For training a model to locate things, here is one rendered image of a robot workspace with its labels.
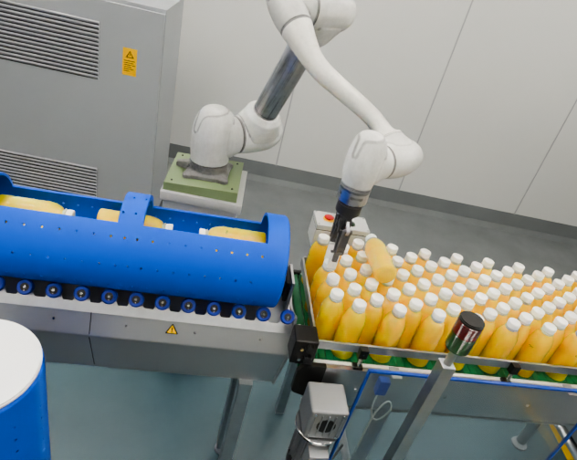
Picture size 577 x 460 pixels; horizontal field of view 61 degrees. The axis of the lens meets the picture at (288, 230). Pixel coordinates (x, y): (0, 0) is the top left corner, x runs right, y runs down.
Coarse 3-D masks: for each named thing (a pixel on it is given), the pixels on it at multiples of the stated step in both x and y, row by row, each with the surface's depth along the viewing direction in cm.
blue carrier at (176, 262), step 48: (0, 192) 145; (48, 192) 145; (0, 240) 123; (48, 240) 125; (96, 240) 127; (144, 240) 129; (192, 240) 132; (240, 240) 135; (288, 240) 138; (144, 288) 136; (192, 288) 136; (240, 288) 137
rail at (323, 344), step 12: (324, 348) 143; (336, 348) 143; (348, 348) 144; (372, 348) 144; (384, 348) 145; (396, 348) 146; (432, 360) 149; (456, 360) 150; (468, 360) 150; (480, 360) 151; (492, 360) 151; (504, 360) 152; (552, 372) 157; (564, 372) 157; (576, 372) 158
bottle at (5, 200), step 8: (0, 200) 136; (8, 200) 136; (16, 200) 137; (24, 200) 137; (32, 200) 138; (40, 200) 139; (24, 208) 136; (32, 208) 137; (40, 208) 137; (48, 208) 138; (56, 208) 139
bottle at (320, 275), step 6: (318, 270) 156; (324, 270) 154; (330, 270) 154; (318, 276) 155; (324, 276) 154; (312, 282) 158; (318, 282) 155; (312, 288) 158; (312, 294) 158; (312, 300) 159; (306, 306) 162
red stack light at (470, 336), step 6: (456, 324) 120; (462, 324) 118; (456, 330) 120; (462, 330) 118; (468, 330) 117; (474, 330) 117; (480, 330) 118; (456, 336) 120; (462, 336) 119; (468, 336) 118; (474, 336) 118
